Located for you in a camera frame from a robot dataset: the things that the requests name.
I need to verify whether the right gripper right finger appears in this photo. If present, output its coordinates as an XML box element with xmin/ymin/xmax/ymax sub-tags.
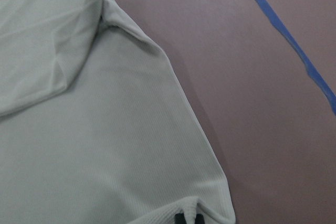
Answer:
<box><xmin>194</xmin><ymin>214</ymin><xmax>205</xmax><ymax>224</ymax></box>

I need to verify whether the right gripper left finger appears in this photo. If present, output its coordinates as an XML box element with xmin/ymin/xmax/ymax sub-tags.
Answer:
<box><xmin>174</xmin><ymin>213</ymin><xmax>186</xmax><ymax>224</ymax></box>

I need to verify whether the olive green long-sleeve shirt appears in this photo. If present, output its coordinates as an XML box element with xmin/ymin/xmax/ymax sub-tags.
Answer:
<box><xmin>1</xmin><ymin>0</ymin><xmax>236</xmax><ymax>223</ymax></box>

